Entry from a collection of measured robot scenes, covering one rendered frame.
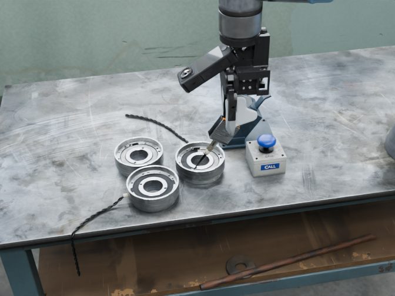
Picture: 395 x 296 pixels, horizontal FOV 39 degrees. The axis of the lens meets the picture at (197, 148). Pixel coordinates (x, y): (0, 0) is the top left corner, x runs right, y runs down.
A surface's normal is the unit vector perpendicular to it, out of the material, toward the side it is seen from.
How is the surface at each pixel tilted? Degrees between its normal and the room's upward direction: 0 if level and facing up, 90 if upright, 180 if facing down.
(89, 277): 0
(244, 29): 90
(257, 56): 90
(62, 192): 0
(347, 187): 0
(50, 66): 90
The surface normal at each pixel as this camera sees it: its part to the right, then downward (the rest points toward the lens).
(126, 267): -0.02, -0.79
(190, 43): 0.17, 0.59
